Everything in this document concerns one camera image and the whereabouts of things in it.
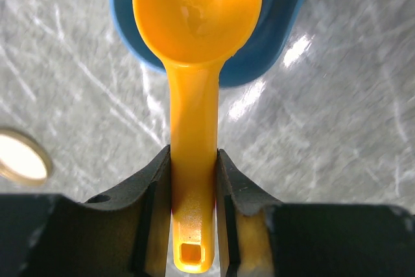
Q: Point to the yellow plastic scoop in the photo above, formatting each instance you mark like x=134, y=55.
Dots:
x=193, y=39

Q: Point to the blue lollipop tray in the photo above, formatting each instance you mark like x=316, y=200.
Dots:
x=255, y=58

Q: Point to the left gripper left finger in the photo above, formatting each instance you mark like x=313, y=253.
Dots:
x=123, y=231

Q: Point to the beige round jar lid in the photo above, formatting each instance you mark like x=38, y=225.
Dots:
x=23, y=159

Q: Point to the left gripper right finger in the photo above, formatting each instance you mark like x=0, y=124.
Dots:
x=260, y=235

